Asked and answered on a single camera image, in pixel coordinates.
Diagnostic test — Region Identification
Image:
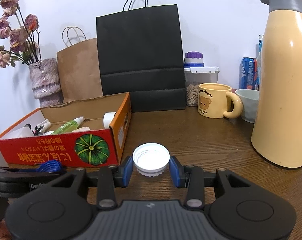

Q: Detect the white ribbed screw cap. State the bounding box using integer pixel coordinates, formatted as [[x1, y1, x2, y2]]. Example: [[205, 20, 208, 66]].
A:
[[132, 142, 171, 177]]

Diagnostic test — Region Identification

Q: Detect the blue bottle cap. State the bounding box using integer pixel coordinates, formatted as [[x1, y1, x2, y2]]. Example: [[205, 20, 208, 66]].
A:
[[36, 160, 63, 173]]

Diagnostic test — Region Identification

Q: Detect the green spray bottle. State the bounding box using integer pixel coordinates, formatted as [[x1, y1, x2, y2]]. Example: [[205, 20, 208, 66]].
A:
[[52, 116, 85, 135]]

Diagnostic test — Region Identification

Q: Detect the white nasal spray bottle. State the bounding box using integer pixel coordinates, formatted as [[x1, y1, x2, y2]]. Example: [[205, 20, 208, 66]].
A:
[[34, 119, 52, 134]]

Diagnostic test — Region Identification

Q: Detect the translucent white plastic box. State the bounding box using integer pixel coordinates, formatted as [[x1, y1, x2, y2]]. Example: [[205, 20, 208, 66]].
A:
[[1, 126, 34, 140]]

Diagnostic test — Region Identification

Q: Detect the white yellow charger plug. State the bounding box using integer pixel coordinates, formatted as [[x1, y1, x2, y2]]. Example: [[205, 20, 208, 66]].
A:
[[72, 127, 91, 133]]

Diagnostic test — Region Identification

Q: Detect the person left hand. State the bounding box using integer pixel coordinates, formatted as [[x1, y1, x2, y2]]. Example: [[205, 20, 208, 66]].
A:
[[0, 220, 12, 240]]

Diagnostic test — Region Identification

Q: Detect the yellow bear mug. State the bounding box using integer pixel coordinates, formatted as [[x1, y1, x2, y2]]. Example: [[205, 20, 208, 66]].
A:
[[198, 83, 243, 119]]

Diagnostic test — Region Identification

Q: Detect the clear seed container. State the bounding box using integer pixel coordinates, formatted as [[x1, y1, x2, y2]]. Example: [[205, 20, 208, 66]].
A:
[[184, 63, 219, 107]]

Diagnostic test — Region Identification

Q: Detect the yellow thermos jug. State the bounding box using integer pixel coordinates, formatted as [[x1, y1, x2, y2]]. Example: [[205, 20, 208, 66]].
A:
[[251, 0, 302, 168]]

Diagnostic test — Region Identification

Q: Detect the purple textured vase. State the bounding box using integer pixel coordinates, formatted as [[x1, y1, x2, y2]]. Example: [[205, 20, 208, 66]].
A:
[[28, 58, 63, 107]]

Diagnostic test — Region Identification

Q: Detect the blue soda can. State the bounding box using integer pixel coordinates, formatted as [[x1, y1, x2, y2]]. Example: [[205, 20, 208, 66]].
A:
[[239, 57, 257, 90]]

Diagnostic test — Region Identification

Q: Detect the brown paper bag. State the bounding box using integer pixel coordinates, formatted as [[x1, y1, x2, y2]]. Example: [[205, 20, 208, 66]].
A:
[[56, 26, 103, 102]]

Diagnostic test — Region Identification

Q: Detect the purple white jar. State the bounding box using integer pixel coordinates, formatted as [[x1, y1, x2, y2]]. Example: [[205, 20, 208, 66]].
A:
[[184, 51, 204, 68]]

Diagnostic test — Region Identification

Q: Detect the black paper bag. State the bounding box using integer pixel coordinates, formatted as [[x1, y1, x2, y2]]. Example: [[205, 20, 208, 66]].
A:
[[96, 0, 186, 112]]

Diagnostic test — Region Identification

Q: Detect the dried pink rose bouquet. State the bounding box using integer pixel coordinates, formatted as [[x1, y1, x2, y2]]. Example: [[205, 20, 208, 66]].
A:
[[0, 0, 42, 68]]

